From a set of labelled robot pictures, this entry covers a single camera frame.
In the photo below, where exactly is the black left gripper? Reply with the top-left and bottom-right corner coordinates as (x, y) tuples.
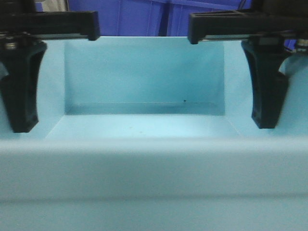
(0, 11), (100, 133)

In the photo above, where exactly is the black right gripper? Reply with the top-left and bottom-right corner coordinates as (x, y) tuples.
(187, 9), (308, 129)

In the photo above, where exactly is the light blue plastic box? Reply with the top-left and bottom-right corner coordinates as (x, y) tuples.
(0, 37), (308, 231)

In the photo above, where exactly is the stainless steel front shelf rack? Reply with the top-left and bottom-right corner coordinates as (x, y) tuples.
(34, 0), (69, 12)

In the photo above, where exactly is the blue storage bin left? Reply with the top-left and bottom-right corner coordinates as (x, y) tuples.
(68, 0), (169, 37)

